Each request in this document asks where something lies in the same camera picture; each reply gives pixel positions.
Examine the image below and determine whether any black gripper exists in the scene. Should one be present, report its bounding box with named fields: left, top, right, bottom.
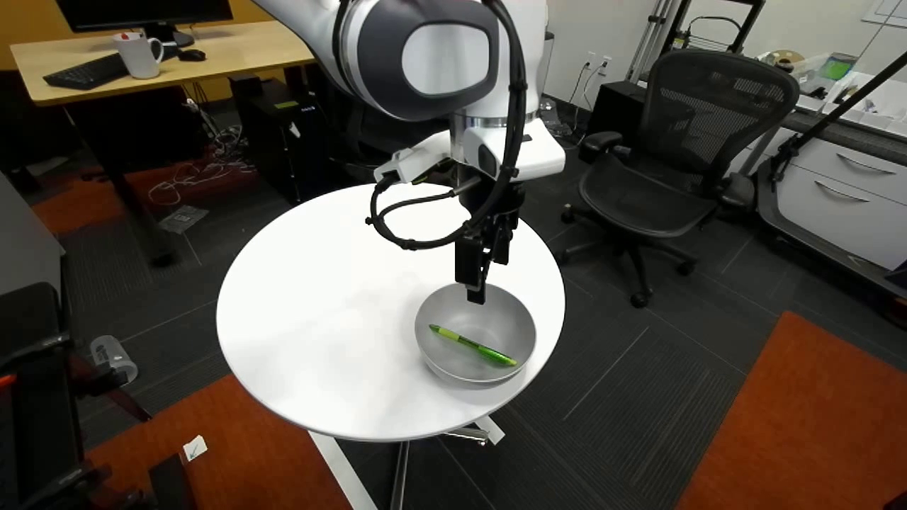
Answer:
left=450, top=180, right=525, bottom=307

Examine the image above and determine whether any green vegetable piece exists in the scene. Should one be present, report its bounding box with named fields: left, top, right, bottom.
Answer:
left=426, top=323, right=521, bottom=368

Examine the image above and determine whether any grey bowl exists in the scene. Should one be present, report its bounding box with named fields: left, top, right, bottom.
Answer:
left=413, top=280, right=538, bottom=392

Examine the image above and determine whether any black mesh office chair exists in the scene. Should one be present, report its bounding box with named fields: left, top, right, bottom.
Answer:
left=555, top=50, right=803, bottom=310

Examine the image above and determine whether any black box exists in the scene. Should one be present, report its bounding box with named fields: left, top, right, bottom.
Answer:
left=593, top=81, right=664, bottom=166

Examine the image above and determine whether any white table base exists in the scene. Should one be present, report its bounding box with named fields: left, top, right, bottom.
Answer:
left=305, top=414, right=506, bottom=510

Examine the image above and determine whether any black computer tower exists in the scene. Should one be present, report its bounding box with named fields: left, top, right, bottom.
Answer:
left=230, top=74, right=316, bottom=205

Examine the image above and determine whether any wooden desk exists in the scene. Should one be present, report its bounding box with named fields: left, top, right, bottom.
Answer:
left=8, top=17, right=319, bottom=268

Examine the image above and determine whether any small white floor tag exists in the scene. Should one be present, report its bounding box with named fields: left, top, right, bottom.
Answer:
left=178, top=433, right=209, bottom=465

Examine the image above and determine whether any white drawer cabinet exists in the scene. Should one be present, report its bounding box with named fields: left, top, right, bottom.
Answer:
left=773, top=102, right=907, bottom=278

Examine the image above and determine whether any black tripod pole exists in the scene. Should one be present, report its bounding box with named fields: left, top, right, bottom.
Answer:
left=769, top=51, right=907, bottom=187

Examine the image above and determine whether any green screen device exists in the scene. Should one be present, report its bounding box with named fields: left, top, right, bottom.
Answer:
left=817, top=51, right=861, bottom=89

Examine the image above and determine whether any white mug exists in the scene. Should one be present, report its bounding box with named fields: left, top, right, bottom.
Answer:
left=114, top=31, right=168, bottom=81

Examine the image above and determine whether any black monitor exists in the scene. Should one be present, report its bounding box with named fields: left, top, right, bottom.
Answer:
left=54, top=0, right=236, bottom=50

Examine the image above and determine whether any black keyboard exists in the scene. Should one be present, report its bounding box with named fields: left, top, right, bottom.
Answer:
left=40, top=51, right=136, bottom=95

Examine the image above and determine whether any dark grey cabinet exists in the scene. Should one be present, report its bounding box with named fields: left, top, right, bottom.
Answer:
left=0, top=174, right=67, bottom=299

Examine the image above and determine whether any black equipment stand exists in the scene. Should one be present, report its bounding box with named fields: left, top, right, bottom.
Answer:
left=0, top=280, right=153, bottom=510

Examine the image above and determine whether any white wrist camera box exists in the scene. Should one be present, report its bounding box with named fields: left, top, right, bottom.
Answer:
left=372, top=139, right=458, bottom=187

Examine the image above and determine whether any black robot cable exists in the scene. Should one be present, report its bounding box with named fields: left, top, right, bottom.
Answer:
left=366, top=0, right=529, bottom=252

